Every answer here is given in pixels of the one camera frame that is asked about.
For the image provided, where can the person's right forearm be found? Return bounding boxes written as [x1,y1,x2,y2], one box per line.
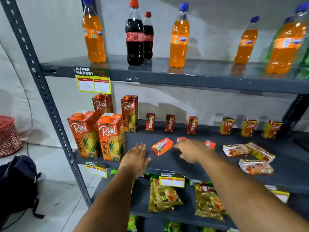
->
[198,152,309,232]

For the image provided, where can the grey metal shelving rack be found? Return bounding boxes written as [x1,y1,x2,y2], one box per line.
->
[0,0,309,232]

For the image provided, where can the person's left forearm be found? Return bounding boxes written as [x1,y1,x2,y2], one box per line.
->
[72,167,143,232]

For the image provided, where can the orange soda bottle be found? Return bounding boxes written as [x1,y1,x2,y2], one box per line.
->
[234,16,260,65]
[169,3,190,68]
[266,3,309,74]
[82,0,107,63]

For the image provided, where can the gold green tea packet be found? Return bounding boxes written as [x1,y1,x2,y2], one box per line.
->
[148,175,183,213]
[194,182,228,222]

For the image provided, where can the small cola bottle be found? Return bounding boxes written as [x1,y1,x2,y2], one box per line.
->
[143,11,154,60]

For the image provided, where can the person's left hand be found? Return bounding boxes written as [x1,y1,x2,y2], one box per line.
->
[119,143,151,178]

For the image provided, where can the small yellow shelf price tag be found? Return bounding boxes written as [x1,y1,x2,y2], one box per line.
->
[159,173,185,188]
[83,161,107,179]

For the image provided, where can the black backpack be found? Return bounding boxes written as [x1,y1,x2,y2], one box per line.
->
[0,155,45,230]

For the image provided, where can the small yellow red juice box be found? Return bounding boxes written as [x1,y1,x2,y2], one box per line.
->
[219,117,235,135]
[239,159,274,176]
[245,142,276,163]
[222,144,251,157]
[261,120,283,139]
[241,118,258,137]

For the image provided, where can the green soda bottle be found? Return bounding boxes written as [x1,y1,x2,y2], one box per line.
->
[264,17,294,64]
[295,47,309,79]

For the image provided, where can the person's right hand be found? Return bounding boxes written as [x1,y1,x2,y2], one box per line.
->
[174,139,214,164]

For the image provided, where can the large yellow shelf price tag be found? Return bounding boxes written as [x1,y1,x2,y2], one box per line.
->
[74,66,112,95]

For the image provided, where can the white yellow box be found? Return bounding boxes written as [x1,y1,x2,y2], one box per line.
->
[265,184,290,204]

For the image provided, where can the large pineapple juice carton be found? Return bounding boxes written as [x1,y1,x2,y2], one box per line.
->
[96,113,126,162]
[121,95,138,133]
[67,111,100,159]
[92,94,114,119]

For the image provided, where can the red woven basket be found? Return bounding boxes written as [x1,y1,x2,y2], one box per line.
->
[0,115,23,158]

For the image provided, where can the large cola bottle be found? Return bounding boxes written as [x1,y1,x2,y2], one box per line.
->
[125,0,144,66]

